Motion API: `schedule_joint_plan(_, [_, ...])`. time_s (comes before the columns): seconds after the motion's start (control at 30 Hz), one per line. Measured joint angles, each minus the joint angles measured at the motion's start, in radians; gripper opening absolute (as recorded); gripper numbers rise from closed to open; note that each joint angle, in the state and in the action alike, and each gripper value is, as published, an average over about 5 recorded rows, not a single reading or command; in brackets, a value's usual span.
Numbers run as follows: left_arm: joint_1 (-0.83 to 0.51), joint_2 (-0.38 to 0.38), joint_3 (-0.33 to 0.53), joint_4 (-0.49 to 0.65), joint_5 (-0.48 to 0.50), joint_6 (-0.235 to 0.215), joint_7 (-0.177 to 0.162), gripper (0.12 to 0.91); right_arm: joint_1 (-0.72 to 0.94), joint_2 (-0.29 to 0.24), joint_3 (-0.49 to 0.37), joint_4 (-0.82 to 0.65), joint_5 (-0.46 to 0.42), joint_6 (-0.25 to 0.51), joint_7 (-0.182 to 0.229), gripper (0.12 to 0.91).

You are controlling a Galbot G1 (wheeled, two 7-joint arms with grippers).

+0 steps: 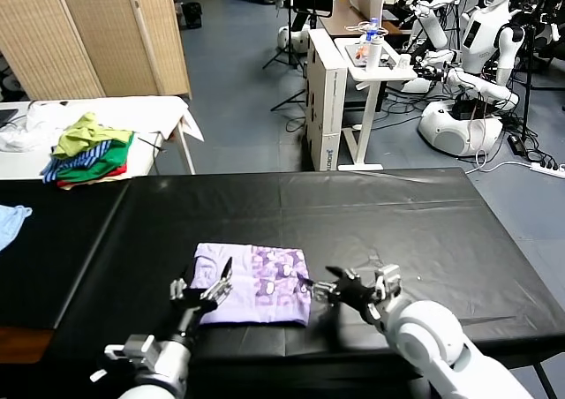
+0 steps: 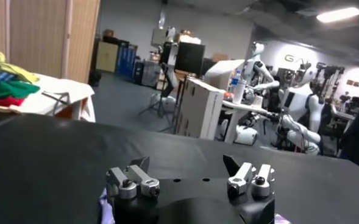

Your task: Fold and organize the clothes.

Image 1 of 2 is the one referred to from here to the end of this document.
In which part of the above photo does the crumpled white garment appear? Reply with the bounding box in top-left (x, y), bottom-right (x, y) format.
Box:
top-left (0, 102), bottom-right (67, 154)

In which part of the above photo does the narrow black table cover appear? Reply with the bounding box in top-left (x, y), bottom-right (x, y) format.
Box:
top-left (0, 176), bottom-right (131, 330)

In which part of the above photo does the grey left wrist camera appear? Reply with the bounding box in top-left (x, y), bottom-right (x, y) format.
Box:
top-left (103, 334), bottom-right (161, 373)

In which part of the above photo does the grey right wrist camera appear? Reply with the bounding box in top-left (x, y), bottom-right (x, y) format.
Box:
top-left (373, 263), bottom-right (403, 301)

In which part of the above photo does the white thermos bottle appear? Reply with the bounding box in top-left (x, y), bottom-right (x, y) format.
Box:
top-left (364, 35), bottom-right (383, 73)

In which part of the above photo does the tall white cardboard box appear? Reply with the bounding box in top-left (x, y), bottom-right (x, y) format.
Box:
top-left (305, 28), bottom-right (350, 171)

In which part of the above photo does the light blue garment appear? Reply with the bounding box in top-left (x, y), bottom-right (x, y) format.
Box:
top-left (0, 204), bottom-right (34, 252)

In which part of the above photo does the lime green garment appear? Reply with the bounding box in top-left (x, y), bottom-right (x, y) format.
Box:
top-left (51, 111), bottom-right (133, 161)

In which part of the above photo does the dark green garment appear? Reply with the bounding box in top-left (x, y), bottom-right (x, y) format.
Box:
top-left (55, 132), bottom-right (134, 182)

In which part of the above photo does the bamboo folding screen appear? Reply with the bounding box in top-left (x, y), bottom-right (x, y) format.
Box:
top-left (0, 0), bottom-right (192, 102)

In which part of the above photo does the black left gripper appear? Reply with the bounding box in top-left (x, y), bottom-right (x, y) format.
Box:
top-left (170, 257), bottom-right (235, 341)

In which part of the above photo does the large black plastic table cover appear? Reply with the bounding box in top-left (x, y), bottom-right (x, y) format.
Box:
top-left (51, 167), bottom-right (565, 373)

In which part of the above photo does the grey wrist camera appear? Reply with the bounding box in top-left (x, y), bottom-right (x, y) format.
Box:
top-left (373, 263), bottom-right (403, 301)
top-left (103, 334), bottom-right (161, 373)

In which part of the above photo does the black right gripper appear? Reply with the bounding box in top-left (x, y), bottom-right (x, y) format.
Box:
top-left (297, 266), bottom-right (383, 323)

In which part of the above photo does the white humanoid robot with base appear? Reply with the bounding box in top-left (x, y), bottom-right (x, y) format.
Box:
top-left (399, 0), bottom-right (529, 158)

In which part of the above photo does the blue striped garment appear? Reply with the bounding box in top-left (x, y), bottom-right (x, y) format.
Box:
top-left (41, 140), bottom-right (111, 184)

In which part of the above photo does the black stand pole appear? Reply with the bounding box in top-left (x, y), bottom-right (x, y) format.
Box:
top-left (520, 23), bottom-right (533, 139)

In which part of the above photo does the white power strip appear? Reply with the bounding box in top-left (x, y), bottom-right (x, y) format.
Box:
top-left (529, 161), bottom-right (565, 174)

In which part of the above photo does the small white robot base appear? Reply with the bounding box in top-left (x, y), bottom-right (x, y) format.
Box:
top-left (276, 24), bottom-right (310, 55)

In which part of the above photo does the beige garment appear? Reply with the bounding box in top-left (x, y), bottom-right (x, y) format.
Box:
top-left (59, 171), bottom-right (129, 192)

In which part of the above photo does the white folding table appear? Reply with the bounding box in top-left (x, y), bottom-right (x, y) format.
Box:
top-left (0, 101), bottom-right (198, 182)

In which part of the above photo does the white floor cable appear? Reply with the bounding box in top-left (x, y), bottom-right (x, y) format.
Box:
top-left (465, 160), bottom-right (533, 175)

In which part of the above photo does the white draped sheet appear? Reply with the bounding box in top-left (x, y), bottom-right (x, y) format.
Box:
top-left (61, 96), bottom-right (205, 143)

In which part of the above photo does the black tripod stand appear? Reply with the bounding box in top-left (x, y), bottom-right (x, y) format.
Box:
top-left (261, 0), bottom-right (306, 72)
top-left (269, 12), bottom-right (319, 112)

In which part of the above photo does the black metal table leg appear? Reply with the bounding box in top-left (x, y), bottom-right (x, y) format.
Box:
top-left (531, 361), bottom-right (560, 399)

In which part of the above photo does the red garment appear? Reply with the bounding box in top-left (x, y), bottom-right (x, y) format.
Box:
top-left (56, 160), bottom-right (128, 187)

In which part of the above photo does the brown wooden desk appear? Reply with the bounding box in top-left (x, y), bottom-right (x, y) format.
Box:
top-left (317, 0), bottom-right (414, 38)

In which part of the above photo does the light purple t-shirt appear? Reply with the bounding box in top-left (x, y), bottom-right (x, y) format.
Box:
top-left (190, 243), bottom-right (312, 328)

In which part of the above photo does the white side table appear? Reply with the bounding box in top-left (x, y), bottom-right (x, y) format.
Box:
top-left (333, 36), bottom-right (418, 171)

